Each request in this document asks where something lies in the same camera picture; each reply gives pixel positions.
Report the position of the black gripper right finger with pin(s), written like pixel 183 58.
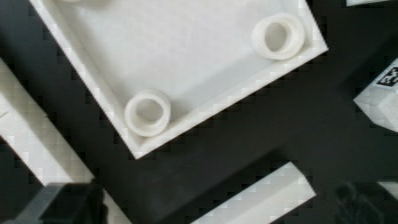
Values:
pixel 366 203

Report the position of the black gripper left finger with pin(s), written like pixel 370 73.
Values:
pixel 66 204

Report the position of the white table leg with tag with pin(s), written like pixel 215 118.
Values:
pixel 377 99

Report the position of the white square tabletop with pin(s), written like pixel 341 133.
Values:
pixel 171 45

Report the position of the white U-shaped obstacle fence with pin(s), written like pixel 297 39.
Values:
pixel 38 143

